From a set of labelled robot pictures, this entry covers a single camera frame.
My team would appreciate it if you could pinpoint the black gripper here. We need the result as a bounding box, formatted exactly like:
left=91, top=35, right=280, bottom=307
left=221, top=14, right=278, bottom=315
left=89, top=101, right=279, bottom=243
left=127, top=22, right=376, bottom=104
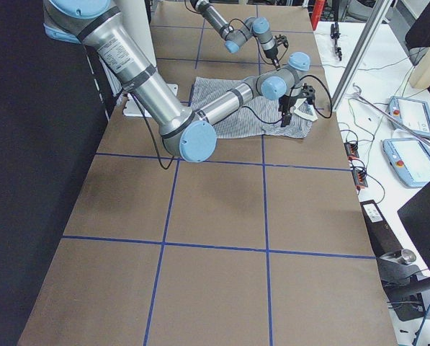
left=279, top=83, right=315, bottom=128
left=264, top=35, right=289, bottom=70

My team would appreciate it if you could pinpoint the navy white striped polo shirt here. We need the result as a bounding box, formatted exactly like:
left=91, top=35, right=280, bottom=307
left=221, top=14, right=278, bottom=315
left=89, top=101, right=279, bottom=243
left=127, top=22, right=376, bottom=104
left=191, top=77, right=317, bottom=139

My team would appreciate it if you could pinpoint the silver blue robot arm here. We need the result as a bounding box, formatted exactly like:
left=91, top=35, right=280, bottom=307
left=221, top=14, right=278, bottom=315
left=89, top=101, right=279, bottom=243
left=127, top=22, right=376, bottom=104
left=43, top=1, right=310, bottom=162
left=184, top=0, right=289, bottom=70

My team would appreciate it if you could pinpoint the orange black connector strip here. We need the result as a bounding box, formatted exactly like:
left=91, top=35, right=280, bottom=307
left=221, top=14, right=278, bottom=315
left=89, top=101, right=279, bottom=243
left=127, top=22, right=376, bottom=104
left=344, top=141, right=368, bottom=191

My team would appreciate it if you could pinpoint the upper blue teach pendant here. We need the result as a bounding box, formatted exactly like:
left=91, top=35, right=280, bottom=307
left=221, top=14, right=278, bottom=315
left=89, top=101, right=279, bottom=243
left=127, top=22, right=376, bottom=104
left=388, top=96, right=430, bottom=138

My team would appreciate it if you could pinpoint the blue teach pendant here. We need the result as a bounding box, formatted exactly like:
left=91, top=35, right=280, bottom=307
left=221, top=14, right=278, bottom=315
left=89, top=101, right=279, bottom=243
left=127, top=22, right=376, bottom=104
left=388, top=96, right=430, bottom=138
left=382, top=138, right=430, bottom=188

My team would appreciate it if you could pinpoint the lower blue teach pendant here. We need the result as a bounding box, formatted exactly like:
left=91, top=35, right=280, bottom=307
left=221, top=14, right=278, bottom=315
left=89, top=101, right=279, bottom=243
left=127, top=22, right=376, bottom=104
left=382, top=138, right=430, bottom=188

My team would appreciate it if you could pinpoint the black box with label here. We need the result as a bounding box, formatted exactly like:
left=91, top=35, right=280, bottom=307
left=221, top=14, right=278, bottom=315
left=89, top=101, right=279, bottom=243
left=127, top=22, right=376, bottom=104
left=360, top=200, right=403, bottom=257

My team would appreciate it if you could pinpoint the black monitor corner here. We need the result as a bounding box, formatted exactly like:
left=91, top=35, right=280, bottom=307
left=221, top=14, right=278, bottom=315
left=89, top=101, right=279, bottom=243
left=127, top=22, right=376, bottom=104
left=398, top=182, right=430, bottom=269

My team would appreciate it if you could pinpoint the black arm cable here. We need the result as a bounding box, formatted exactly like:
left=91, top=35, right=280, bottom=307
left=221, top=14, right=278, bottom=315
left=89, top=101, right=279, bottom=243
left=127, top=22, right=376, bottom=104
left=142, top=74, right=333, bottom=170

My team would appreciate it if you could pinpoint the aluminium frame post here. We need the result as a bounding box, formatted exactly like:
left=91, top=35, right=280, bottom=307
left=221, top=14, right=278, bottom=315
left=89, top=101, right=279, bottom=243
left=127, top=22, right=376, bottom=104
left=332, top=0, right=392, bottom=111

